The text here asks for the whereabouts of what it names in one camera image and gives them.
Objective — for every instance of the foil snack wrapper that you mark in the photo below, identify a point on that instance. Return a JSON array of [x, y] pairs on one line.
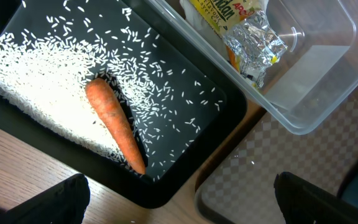
[[252, 45]]

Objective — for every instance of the white rice pile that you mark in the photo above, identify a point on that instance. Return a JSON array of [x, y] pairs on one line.
[[50, 50]]

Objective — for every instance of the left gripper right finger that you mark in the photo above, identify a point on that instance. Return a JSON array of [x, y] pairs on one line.
[[304, 203]]

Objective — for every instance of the black waste tray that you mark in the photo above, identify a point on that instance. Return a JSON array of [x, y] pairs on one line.
[[139, 188]]

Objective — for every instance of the clear plastic bin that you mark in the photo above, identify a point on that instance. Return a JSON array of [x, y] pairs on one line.
[[316, 73]]

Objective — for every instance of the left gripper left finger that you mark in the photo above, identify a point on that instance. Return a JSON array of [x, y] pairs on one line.
[[63, 203]]

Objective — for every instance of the orange carrot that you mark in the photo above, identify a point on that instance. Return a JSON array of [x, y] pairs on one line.
[[103, 100]]

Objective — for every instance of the brown serving tray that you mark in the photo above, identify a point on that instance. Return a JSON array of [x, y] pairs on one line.
[[240, 189]]

